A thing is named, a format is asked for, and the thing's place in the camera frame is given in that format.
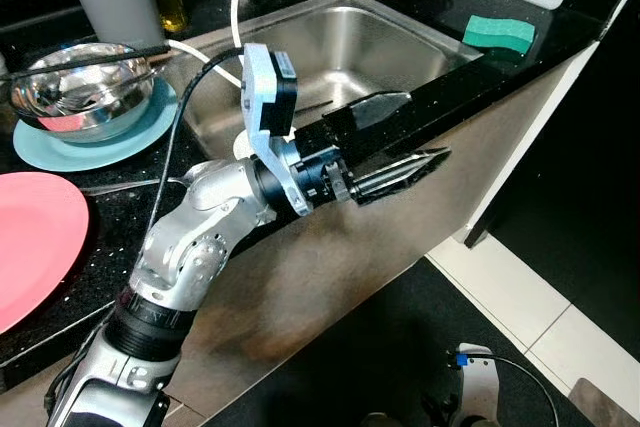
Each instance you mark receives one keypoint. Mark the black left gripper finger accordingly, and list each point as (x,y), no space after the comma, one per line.
(375,110)
(395,175)

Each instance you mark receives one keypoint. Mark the metal spoon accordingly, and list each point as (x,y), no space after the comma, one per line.
(130,186)

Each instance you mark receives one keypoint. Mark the pink plate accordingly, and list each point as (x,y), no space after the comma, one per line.
(35,247)

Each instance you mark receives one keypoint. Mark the steel sink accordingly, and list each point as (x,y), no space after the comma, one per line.
(340,47)

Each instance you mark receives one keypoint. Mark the grey cabinet door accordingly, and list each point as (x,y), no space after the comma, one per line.
(380,247)

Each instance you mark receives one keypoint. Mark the green sponge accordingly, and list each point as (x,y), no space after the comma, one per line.
(498,35)

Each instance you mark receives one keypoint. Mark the dark floor mat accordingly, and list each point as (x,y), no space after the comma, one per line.
(350,347)

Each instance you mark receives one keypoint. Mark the teal plate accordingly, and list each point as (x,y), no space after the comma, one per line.
(110,152)

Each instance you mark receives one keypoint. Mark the black chopstick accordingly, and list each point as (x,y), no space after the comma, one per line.
(100,58)

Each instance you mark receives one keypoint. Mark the steel mixing bowl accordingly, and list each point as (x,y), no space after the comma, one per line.
(80,97)

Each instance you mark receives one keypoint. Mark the grey brown doormat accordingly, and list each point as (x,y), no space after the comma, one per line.
(605,405)

